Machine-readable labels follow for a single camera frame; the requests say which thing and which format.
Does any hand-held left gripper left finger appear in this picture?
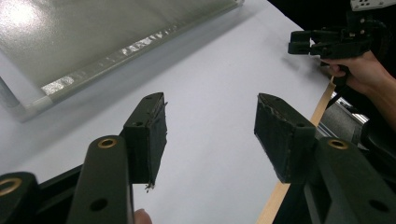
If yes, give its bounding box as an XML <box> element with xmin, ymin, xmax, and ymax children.
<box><xmin>122</xmin><ymin>91</ymin><xmax>168</xmax><ymax>191</ymax></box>

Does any white table mat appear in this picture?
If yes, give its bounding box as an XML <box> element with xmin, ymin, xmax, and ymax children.
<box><xmin>0</xmin><ymin>0</ymin><xmax>332</xmax><ymax>224</ymax></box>

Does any metal two-tier shoe rack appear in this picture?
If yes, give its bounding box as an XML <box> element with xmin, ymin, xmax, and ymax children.
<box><xmin>0</xmin><ymin>0</ymin><xmax>246</xmax><ymax>124</ymax></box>

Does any aluminium rail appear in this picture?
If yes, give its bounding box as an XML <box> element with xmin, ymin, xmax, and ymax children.
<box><xmin>316</xmin><ymin>96</ymin><xmax>376</xmax><ymax>146</ymax></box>

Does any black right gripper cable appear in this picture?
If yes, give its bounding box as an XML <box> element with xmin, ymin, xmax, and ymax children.
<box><xmin>326</xmin><ymin>74</ymin><xmax>348</xmax><ymax>108</ymax></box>

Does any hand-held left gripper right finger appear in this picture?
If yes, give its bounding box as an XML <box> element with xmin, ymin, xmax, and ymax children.
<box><xmin>253</xmin><ymin>92</ymin><xmax>318</xmax><ymax>185</ymax></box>

